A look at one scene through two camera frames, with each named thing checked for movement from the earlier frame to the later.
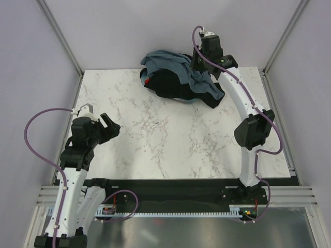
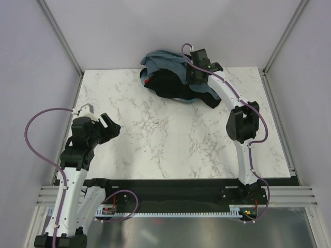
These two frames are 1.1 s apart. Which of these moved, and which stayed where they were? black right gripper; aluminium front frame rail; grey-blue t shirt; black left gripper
Moved: black right gripper
Stayed: grey-blue t shirt; black left gripper; aluminium front frame rail
